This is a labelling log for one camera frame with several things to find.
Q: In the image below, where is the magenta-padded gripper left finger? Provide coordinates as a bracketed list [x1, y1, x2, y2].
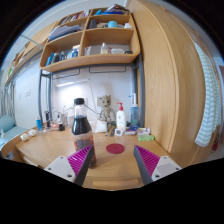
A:
[43, 144, 96, 187]

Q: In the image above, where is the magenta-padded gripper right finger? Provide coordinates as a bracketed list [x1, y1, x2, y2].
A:
[133, 144, 183, 185]

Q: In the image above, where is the dark drink bottle black cap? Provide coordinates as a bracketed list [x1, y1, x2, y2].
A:
[71, 97, 98, 168]

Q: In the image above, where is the green packet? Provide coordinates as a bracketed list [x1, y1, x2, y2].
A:
[137, 133, 156, 142]

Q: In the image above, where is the blue packet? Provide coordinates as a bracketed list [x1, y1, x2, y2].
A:
[124, 124, 139, 136]

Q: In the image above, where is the flat round red coaster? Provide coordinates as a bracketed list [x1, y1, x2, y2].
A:
[105, 143, 126, 155]

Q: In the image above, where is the small blue bottle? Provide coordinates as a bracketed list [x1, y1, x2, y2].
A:
[35, 115, 44, 131]

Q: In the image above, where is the slim black bottle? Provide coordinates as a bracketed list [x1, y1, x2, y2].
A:
[44, 110, 52, 129]

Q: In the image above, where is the white crumpled tissue pack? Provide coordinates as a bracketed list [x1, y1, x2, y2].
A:
[89, 119, 108, 134]

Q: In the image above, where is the blue spray bottle white nozzle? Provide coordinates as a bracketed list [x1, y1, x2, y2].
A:
[129, 92, 140, 127]

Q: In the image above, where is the white lotion bottle red pump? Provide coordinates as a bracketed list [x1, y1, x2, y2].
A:
[115, 102, 127, 132]

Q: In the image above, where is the wooden wardrobe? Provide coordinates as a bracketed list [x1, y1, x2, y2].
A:
[126, 0, 214, 164]

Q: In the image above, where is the wooden shelf unit with items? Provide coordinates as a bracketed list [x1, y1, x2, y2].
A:
[38, 3, 142, 73]

